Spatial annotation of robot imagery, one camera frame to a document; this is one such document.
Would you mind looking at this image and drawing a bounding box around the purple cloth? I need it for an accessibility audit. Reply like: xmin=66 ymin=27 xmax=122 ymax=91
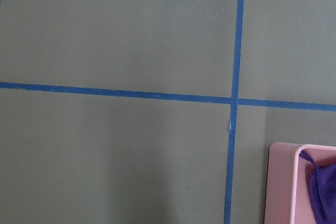
xmin=299 ymin=150 xmax=335 ymax=223

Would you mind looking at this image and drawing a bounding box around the pink plastic bin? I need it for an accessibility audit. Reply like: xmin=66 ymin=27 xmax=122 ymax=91
xmin=264 ymin=142 xmax=335 ymax=223

